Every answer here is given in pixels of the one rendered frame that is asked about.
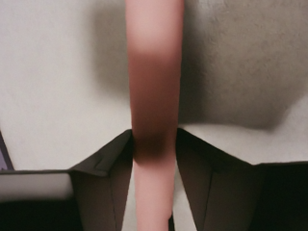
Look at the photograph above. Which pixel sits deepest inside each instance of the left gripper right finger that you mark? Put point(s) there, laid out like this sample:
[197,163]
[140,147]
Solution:
[226,193]

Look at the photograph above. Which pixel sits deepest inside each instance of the pink long bar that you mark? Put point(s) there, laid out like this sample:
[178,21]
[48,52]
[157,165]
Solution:
[154,31]

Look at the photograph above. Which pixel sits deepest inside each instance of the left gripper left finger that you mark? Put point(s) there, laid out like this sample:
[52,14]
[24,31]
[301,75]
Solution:
[92,199]

